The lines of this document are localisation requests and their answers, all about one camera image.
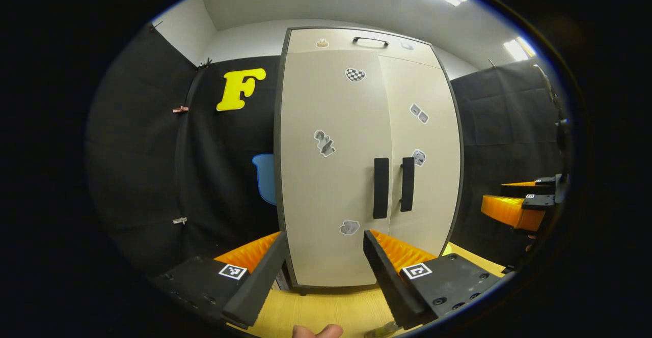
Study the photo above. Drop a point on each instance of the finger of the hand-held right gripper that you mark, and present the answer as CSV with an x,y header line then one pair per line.
x,y
530,186
509,212

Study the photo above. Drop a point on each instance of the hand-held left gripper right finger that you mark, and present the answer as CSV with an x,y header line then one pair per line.
x,y
387,282

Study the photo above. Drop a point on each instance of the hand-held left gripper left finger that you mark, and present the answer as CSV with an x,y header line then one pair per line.
x,y
260,282

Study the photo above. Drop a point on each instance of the white cabinet door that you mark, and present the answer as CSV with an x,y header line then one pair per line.
x,y
428,124
326,185

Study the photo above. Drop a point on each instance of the white and grey cabinet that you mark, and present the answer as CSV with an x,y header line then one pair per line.
x,y
356,48

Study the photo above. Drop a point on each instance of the beige cabinet drawer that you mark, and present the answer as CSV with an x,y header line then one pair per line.
x,y
336,43

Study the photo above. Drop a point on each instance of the white clip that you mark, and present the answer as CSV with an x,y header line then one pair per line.
x,y
179,220

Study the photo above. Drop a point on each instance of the ceiling light panel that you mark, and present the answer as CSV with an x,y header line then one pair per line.
x,y
519,49

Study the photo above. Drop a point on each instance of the black backdrop cloth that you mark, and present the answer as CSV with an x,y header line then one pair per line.
x,y
142,165

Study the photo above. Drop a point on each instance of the pink clip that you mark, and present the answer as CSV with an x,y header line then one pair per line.
x,y
180,109

